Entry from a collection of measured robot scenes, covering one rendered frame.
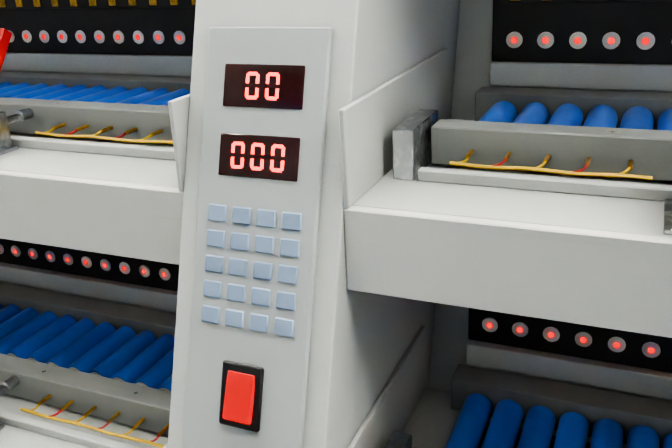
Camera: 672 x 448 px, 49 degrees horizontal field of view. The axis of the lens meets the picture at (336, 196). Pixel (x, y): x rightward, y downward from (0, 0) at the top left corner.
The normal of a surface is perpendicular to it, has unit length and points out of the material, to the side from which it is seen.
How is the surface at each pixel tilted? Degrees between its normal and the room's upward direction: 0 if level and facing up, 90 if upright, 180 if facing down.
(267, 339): 90
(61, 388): 108
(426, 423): 18
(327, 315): 90
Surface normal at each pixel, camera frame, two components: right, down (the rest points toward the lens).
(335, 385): 0.92, 0.09
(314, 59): -0.39, 0.02
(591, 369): -0.39, 0.33
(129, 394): -0.05, -0.94
